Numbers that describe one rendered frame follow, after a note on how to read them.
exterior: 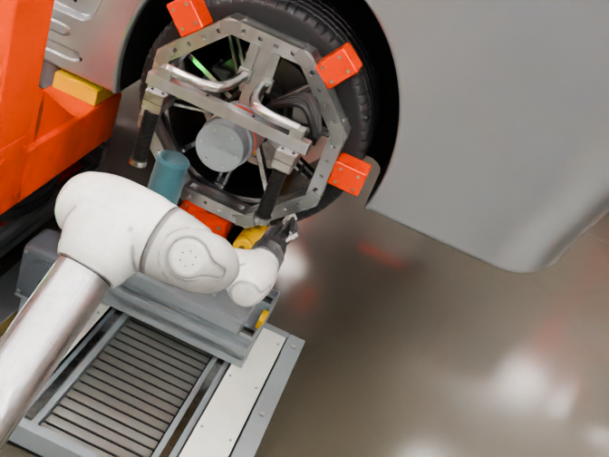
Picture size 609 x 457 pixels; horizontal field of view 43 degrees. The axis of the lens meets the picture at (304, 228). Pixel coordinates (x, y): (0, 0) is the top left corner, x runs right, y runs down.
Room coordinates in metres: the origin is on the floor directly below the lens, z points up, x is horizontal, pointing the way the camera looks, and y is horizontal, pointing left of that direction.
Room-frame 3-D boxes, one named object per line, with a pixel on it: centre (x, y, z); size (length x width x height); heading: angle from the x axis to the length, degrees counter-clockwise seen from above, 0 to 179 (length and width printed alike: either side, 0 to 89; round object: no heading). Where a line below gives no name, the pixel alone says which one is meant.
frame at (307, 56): (1.87, 0.26, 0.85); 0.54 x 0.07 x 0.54; 86
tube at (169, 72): (1.76, 0.37, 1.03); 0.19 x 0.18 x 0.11; 176
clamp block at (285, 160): (1.66, 0.10, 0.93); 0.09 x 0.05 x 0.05; 176
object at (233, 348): (2.04, 0.25, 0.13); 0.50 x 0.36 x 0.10; 86
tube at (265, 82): (1.74, 0.17, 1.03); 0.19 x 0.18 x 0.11; 176
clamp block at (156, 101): (1.68, 0.44, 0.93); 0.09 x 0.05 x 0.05; 176
